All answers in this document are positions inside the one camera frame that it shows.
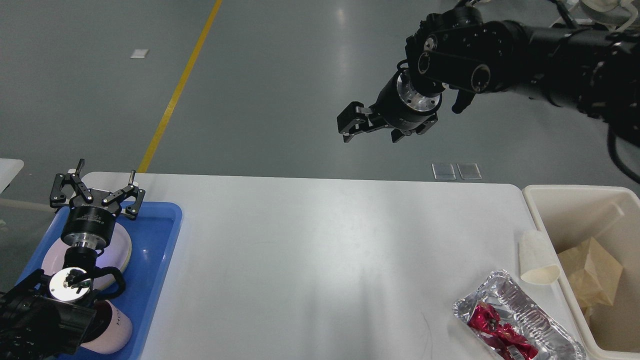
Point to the grey floor plate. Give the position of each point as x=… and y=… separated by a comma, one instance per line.
x=444, y=171
x=469, y=171

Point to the white office chair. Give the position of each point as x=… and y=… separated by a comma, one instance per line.
x=613, y=15

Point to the silver foil tray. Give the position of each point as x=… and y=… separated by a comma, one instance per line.
x=527, y=318

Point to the red foil wrapper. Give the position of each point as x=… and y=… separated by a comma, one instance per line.
x=500, y=335

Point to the white side table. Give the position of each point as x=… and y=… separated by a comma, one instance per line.
x=9, y=168

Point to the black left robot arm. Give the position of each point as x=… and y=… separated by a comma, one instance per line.
x=44, y=315

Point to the white plastic bin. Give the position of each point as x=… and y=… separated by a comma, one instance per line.
x=571, y=214

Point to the pink mug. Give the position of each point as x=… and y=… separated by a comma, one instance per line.
x=109, y=331

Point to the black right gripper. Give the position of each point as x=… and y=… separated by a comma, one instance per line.
x=399, y=107

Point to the pink plate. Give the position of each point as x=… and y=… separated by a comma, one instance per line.
x=81, y=262

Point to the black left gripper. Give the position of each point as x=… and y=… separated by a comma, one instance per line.
x=87, y=225

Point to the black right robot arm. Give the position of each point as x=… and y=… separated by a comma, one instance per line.
x=586, y=68

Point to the white paper cup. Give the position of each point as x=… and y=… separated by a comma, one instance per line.
x=538, y=262

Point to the yellow plate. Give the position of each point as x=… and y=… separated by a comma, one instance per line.
x=121, y=246

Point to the brown paper bag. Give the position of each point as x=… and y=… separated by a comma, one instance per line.
x=593, y=275

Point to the blue plastic tray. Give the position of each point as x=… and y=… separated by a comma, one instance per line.
x=154, y=235

